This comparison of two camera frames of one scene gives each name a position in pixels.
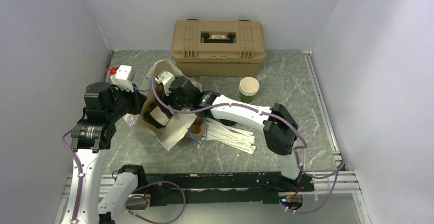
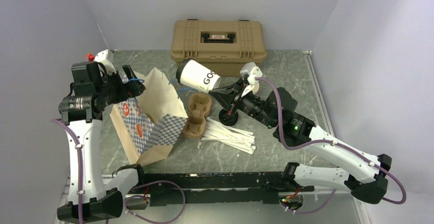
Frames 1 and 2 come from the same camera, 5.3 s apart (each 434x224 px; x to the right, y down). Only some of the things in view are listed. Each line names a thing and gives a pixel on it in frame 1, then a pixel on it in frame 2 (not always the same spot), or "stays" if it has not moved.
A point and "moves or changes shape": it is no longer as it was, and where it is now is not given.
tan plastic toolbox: [218, 48] stays
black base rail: [222, 188] stays
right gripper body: [173, 99] to [245, 104]
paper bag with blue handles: [165, 127] moves or changes shape
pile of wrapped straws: [240, 140] stays
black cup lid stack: [227, 122] stays
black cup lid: [150, 119] to [179, 69]
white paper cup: [157, 113] to [195, 75]
